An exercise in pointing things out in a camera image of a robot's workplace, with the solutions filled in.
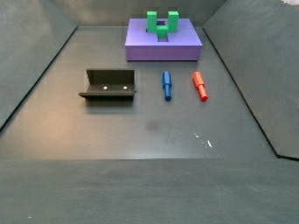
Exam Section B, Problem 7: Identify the blue peg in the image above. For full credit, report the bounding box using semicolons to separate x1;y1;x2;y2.
163;71;173;101

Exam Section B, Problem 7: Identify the purple base block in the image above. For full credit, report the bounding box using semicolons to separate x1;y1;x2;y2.
126;18;203;61

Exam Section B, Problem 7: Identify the black angle bracket fixture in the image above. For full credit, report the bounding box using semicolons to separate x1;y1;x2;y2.
79;68;137;101

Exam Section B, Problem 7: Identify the red peg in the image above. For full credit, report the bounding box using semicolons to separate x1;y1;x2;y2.
193;71;209;102

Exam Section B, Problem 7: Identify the green U-shaped block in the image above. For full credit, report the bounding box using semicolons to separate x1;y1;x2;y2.
146;11;181;39

